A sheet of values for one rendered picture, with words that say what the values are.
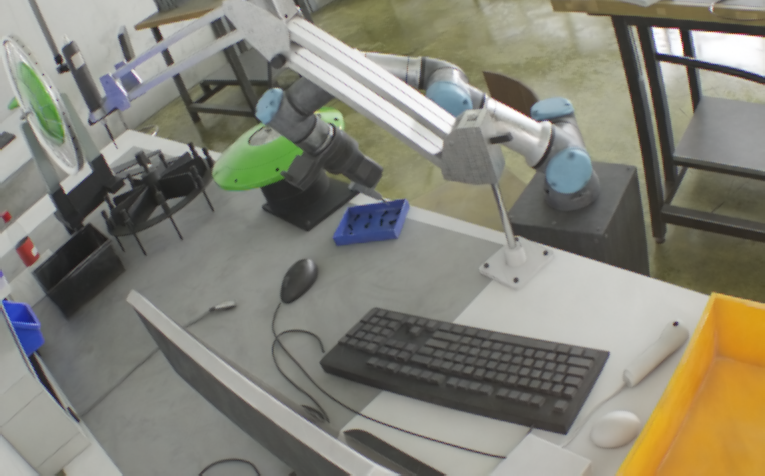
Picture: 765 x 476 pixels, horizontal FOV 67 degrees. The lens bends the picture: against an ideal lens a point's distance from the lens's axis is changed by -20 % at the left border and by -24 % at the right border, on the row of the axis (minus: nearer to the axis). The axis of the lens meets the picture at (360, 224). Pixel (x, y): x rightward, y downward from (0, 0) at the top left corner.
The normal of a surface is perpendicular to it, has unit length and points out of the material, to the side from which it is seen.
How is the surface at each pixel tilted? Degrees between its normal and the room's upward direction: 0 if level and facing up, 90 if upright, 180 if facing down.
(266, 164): 23
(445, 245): 0
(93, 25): 90
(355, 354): 6
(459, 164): 90
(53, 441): 90
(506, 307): 0
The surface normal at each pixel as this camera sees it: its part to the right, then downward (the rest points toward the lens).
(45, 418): 0.63, 0.21
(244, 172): -0.47, -0.48
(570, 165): -0.02, 0.61
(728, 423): -0.35, -0.79
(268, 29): -0.37, 0.62
